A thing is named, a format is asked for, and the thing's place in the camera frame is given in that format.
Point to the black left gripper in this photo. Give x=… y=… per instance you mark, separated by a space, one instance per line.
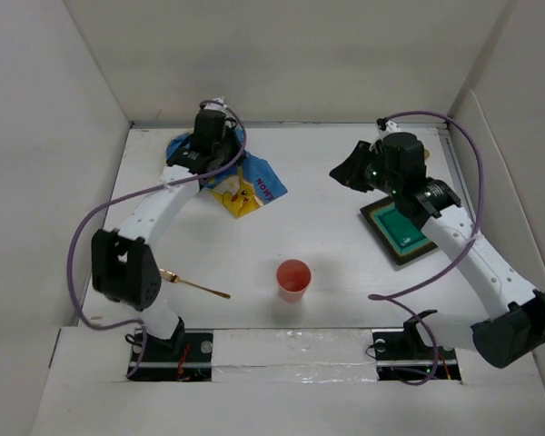
x=231 y=133

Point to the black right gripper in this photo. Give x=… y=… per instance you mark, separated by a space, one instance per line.
x=349 y=170

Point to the blue Pikachu placemat cloth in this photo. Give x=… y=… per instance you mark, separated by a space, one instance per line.
x=245 y=187

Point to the green square ceramic plate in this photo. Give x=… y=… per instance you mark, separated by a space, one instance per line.
x=398 y=236

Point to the pink plastic cup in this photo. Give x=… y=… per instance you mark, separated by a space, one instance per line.
x=293 y=278

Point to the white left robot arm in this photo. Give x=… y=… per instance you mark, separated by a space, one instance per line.
x=123 y=266

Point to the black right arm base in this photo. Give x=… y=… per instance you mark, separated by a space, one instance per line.
x=400 y=355

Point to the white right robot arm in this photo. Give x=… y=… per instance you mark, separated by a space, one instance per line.
x=515 y=323

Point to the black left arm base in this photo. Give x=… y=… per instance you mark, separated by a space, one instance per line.
x=193 y=363

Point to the gold fork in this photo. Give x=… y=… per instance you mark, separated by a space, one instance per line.
x=171 y=277

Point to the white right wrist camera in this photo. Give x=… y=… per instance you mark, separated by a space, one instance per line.
x=386 y=126

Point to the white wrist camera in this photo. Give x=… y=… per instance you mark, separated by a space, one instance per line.
x=386 y=126
x=215 y=104

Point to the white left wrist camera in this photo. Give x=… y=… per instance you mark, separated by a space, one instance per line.
x=215 y=104

